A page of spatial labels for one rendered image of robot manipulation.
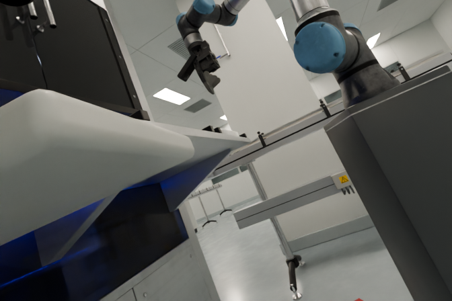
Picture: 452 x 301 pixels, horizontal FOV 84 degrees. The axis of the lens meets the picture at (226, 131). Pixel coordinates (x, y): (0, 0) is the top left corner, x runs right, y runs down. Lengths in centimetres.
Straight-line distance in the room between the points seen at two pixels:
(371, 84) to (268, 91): 174
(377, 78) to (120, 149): 69
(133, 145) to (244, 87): 234
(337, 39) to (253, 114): 183
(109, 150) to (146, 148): 4
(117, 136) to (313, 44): 57
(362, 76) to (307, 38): 19
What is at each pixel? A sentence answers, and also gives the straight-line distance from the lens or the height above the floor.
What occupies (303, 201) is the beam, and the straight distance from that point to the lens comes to 177.
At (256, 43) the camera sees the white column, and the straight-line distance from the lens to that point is 260.
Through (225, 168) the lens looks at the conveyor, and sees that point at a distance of 183.
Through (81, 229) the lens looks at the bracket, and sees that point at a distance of 64.
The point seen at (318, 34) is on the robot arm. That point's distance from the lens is 67.
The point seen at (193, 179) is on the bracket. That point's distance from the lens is 101.
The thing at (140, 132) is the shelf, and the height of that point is 79.
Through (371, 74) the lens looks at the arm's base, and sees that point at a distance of 78.
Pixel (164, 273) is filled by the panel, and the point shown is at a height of 55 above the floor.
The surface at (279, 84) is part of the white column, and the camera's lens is 243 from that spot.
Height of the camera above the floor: 73
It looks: 12 degrees up
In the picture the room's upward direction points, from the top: 23 degrees counter-clockwise
